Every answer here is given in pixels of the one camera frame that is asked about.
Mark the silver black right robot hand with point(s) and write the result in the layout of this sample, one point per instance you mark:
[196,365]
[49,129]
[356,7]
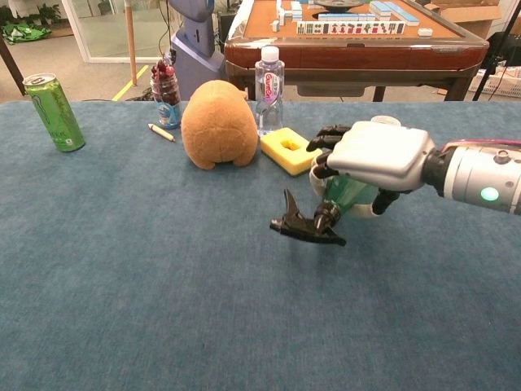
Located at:
[382,155]

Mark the green spray bottle black nozzle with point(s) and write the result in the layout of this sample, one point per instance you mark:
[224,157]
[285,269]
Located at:
[301,228]

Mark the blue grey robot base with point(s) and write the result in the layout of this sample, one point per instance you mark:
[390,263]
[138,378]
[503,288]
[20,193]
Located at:
[195,53]

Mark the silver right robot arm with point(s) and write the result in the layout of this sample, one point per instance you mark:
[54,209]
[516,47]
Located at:
[476,175]

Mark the clear plastic water bottle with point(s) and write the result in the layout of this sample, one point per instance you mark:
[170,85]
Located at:
[269,97]

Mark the brown mahjong table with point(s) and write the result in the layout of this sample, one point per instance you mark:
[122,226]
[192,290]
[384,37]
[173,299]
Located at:
[350,57]

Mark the yellow sponge with hole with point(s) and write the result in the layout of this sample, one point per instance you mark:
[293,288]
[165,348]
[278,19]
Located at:
[277,150]

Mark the single white mahjong tile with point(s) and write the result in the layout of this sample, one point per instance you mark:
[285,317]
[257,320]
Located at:
[425,32]

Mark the row of mahjong tiles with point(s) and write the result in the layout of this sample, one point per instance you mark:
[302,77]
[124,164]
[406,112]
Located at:
[350,27]

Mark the white plastic basket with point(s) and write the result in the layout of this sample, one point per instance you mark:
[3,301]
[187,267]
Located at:
[498,83]

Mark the black tripod stand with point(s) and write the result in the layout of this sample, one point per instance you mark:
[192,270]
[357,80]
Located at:
[494,53]

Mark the cardboard box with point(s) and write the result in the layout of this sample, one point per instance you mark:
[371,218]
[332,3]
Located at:
[468,18]

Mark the brown plush toy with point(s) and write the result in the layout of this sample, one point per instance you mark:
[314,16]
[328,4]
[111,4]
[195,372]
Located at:
[220,122]

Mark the short wooden pencil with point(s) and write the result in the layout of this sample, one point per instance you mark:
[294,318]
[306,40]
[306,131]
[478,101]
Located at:
[162,133]

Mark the blue table cloth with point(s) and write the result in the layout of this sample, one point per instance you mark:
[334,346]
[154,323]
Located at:
[163,264]

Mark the wooden pole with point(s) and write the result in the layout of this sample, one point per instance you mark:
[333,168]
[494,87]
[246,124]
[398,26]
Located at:
[130,45]

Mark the green energy drink can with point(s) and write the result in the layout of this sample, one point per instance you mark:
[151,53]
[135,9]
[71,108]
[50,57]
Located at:
[55,114]

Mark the green bag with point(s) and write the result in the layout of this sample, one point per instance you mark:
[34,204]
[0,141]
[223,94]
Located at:
[24,32]

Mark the dark slanted stand leg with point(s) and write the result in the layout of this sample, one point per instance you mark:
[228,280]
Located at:
[10,65]

